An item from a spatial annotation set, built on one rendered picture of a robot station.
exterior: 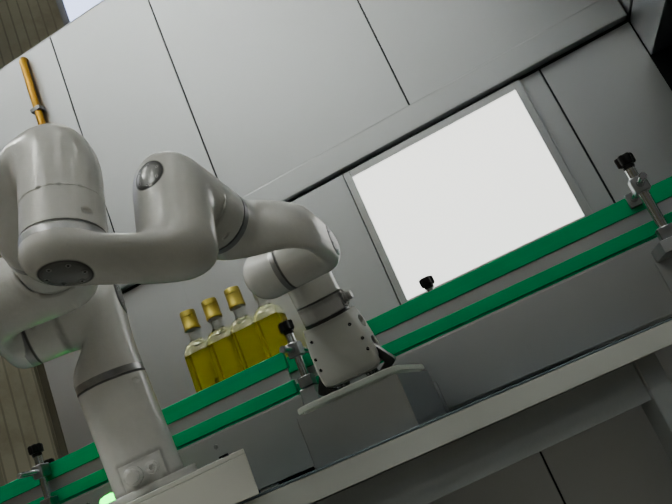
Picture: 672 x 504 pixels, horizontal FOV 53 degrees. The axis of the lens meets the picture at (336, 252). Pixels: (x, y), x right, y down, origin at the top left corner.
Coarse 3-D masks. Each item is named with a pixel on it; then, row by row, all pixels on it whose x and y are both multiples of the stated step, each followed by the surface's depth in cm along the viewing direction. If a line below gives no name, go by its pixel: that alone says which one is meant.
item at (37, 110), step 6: (24, 60) 192; (24, 66) 191; (24, 72) 191; (24, 78) 190; (30, 78) 191; (30, 84) 190; (30, 90) 189; (30, 96) 189; (36, 96) 189; (36, 102) 188; (36, 108) 187; (42, 108) 188; (36, 114) 187; (42, 114) 188; (42, 120) 186
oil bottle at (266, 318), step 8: (264, 304) 140; (272, 304) 140; (256, 312) 140; (264, 312) 139; (272, 312) 138; (280, 312) 140; (256, 320) 139; (264, 320) 138; (272, 320) 138; (280, 320) 138; (256, 328) 139; (264, 328) 138; (272, 328) 137; (264, 336) 138; (272, 336) 137; (280, 336) 137; (264, 344) 138; (272, 344) 137; (280, 344) 136; (264, 352) 138; (272, 352) 137; (280, 352) 136
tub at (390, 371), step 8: (392, 368) 98; (400, 368) 99; (408, 368) 104; (416, 368) 109; (424, 368) 115; (368, 376) 98; (376, 376) 97; (384, 376) 98; (352, 384) 98; (360, 384) 98; (368, 384) 98; (336, 392) 99; (344, 392) 98; (352, 392) 99; (320, 400) 99; (328, 400) 99; (336, 400) 100; (304, 408) 100; (312, 408) 101
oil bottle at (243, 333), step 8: (240, 320) 141; (248, 320) 140; (232, 328) 141; (240, 328) 140; (248, 328) 139; (232, 336) 140; (240, 336) 140; (248, 336) 139; (256, 336) 139; (240, 344) 139; (248, 344) 139; (256, 344) 138; (240, 352) 139; (248, 352) 138; (256, 352) 138; (240, 360) 139; (248, 360) 138; (256, 360) 138
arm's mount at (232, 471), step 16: (208, 464) 93; (224, 464) 82; (240, 464) 82; (176, 480) 81; (192, 480) 81; (208, 480) 81; (224, 480) 81; (240, 480) 82; (144, 496) 79; (160, 496) 80; (176, 496) 80; (192, 496) 80; (208, 496) 80; (224, 496) 81; (240, 496) 81
